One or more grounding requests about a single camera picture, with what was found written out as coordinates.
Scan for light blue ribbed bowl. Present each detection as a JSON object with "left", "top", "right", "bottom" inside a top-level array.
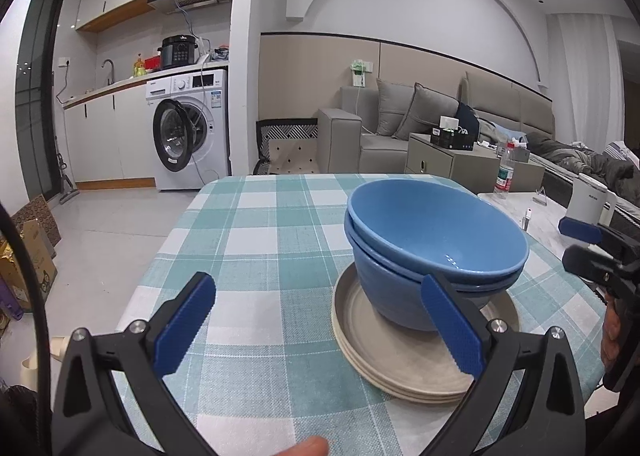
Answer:
[{"left": 352, "top": 246, "right": 505, "bottom": 332}]

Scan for black box on cabinet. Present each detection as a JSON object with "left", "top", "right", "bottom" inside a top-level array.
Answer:
[{"left": 431, "top": 127, "right": 475, "bottom": 151}]

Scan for left hand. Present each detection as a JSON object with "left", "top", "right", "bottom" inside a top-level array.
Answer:
[{"left": 274, "top": 436, "right": 330, "bottom": 456}]

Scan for cardboard box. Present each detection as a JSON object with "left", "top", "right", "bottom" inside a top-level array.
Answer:
[{"left": 0, "top": 218, "right": 59, "bottom": 312}]

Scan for grey cushion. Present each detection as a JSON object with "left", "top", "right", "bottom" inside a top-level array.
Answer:
[
  {"left": 394, "top": 83, "right": 459, "bottom": 141},
  {"left": 376, "top": 78, "right": 414, "bottom": 137}
]

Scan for large blue bowl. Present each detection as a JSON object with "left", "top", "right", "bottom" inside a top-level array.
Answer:
[{"left": 347, "top": 178, "right": 529, "bottom": 283}]

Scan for black pressure cooker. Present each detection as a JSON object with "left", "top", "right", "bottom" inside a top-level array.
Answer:
[{"left": 157, "top": 34, "right": 198, "bottom": 70}]

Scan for dark glass door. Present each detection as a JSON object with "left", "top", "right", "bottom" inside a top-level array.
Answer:
[{"left": 15, "top": 0, "right": 63, "bottom": 199}]

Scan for teal checkered tablecloth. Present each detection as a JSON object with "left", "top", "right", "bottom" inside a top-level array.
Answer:
[{"left": 112, "top": 172, "right": 609, "bottom": 456}]

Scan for grey sofa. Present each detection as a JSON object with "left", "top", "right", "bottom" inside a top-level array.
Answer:
[{"left": 317, "top": 72, "right": 555, "bottom": 173}]

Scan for yellow oil bottle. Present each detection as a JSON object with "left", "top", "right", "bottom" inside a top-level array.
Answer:
[{"left": 132, "top": 54, "right": 146, "bottom": 77}]

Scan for grey blanket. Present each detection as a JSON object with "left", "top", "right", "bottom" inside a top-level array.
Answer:
[{"left": 526, "top": 131, "right": 639, "bottom": 207}]

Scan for grey side cabinet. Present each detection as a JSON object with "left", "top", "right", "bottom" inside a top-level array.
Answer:
[{"left": 405, "top": 133, "right": 544, "bottom": 194}]

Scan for white wall charger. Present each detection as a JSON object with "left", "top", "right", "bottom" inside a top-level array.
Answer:
[{"left": 349, "top": 60, "right": 373, "bottom": 88}]

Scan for black cable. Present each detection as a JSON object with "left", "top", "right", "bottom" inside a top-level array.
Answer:
[{"left": 0, "top": 200, "right": 54, "bottom": 456}]

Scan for right hand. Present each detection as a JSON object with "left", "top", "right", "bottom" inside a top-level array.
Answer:
[{"left": 601, "top": 294, "right": 620, "bottom": 370}]

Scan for white kitchen counter cabinets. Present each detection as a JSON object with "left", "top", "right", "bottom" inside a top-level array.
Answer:
[{"left": 64, "top": 83, "right": 155, "bottom": 187}]

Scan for black patterned folded mat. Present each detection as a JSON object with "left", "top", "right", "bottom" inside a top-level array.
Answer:
[{"left": 253, "top": 118, "right": 320, "bottom": 176}]

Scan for white electric kettle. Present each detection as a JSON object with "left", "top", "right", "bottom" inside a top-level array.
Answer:
[{"left": 566, "top": 173, "right": 617, "bottom": 227}]

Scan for white marble coffee table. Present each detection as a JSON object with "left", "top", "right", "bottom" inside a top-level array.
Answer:
[{"left": 478, "top": 192, "right": 575, "bottom": 282}]

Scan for plastic water bottle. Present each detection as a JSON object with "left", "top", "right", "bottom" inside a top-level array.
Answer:
[{"left": 494, "top": 142, "right": 515, "bottom": 197}]

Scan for white washing machine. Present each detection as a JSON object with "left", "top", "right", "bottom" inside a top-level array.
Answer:
[{"left": 145, "top": 68, "right": 231, "bottom": 191}]

